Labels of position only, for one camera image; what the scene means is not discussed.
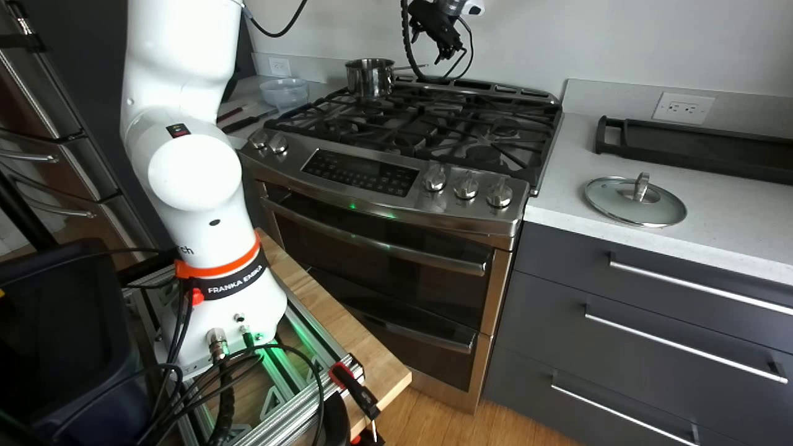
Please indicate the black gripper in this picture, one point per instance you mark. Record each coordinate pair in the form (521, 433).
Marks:
(434, 19)

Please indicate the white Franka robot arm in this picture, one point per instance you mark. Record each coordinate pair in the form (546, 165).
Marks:
(200, 165)

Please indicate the silver stove knob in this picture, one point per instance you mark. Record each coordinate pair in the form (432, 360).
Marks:
(434, 179)
(500, 194)
(260, 142)
(468, 190)
(279, 147)

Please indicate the stainless steel gas stove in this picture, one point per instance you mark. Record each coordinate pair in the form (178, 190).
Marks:
(398, 250)

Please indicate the glass pot lid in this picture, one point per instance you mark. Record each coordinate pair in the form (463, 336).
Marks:
(635, 203)

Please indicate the black griddle tray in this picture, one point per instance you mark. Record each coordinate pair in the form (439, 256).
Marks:
(703, 149)

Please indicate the dark grey drawer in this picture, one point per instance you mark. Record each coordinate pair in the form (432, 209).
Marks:
(561, 355)
(646, 252)
(530, 406)

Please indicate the wooden mounting board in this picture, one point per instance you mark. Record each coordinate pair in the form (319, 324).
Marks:
(348, 330)

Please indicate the red and black clamp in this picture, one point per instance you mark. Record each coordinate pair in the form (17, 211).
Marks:
(355, 388)

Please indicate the black storage bin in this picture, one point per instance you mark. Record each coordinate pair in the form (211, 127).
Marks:
(59, 349)

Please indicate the white single wall outlet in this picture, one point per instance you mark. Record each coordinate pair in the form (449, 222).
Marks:
(282, 69)

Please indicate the white double wall outlet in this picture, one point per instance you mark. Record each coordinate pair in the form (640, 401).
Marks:
(683, 108)

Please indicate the aluminium base frame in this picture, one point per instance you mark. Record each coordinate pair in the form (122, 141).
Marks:
(282, 406)

